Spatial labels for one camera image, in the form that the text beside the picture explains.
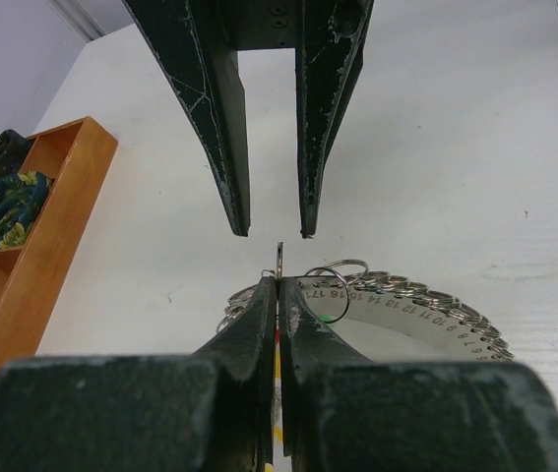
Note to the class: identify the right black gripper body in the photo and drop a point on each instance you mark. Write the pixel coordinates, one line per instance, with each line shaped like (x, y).
(245, 25)

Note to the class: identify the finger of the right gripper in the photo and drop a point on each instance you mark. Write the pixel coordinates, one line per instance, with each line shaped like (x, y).
(329, 51)
(188, 41)

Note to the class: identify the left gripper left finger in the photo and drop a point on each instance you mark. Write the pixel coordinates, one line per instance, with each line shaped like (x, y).
(211, 410)

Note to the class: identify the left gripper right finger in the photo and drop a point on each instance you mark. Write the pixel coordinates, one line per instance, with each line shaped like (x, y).
(343, 412)

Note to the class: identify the key with solid yellow tag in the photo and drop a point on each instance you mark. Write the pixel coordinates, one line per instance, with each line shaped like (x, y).
(276, 415)

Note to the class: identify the metal keyring organizer yellow handle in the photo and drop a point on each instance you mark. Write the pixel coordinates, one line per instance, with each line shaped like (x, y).
(345, 311)

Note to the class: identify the wooden compartment tray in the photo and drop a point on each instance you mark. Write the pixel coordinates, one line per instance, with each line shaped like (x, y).
(76, 156)

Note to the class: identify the rolled dark fabric green pattern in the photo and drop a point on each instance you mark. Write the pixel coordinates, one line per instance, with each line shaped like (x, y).
(22, 197)

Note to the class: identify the right aluminium frame post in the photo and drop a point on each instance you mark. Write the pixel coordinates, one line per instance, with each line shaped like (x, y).
(93, 19)

